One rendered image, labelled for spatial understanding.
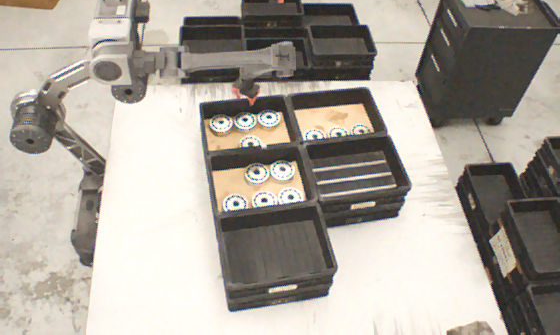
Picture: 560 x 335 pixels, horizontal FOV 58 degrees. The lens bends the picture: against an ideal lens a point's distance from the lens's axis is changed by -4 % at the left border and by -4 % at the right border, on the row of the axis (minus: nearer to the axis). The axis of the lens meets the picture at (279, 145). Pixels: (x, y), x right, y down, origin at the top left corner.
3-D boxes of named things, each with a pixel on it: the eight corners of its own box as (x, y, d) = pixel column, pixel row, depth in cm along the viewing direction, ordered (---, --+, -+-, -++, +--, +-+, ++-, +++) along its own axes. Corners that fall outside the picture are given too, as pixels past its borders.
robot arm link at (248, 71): (280, 41, 167) (281, 75, 168) (296, 42, 170) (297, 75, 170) (238, 56, 207) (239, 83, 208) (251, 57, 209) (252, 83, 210)
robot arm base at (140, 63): (134, 68, 176) (129, 40, 167) (157, 67, 177) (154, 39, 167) (132, 85, 170) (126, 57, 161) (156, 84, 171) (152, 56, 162)
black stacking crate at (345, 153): (315, 217, 211) (319, 202, 202) (298, 161, 229) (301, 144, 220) (405, 204, 218) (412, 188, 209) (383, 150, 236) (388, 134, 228)
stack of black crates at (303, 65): (245, 108, 340) (246, 68, 314) (242, 77, 359) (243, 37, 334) (305, 106, 345) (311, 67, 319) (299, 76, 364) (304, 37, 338)
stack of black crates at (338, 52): (306, 107, 345) (314, 54, 311) (300, 76, 364) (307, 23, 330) (364, 105, 350) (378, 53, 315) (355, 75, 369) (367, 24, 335)
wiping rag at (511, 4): (500, 15, 306) (502, 11, 303) (487, -6, 320) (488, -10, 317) (541, 16, 309) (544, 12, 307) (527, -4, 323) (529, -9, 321)
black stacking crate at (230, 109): (207, 171, 222) (206, 154, 213) (199, 120, 240) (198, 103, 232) (297, 160, 229) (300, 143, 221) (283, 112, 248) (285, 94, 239)
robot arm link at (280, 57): (288, 38, 159) (289, 71, 160) (296, 44, 173) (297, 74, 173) (154, 47, 169) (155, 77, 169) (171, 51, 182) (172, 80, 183)
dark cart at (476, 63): (426, 132, 358) (469, 26, 290) (409, 87, 387) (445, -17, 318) (504, 129, 365) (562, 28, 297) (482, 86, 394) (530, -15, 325)
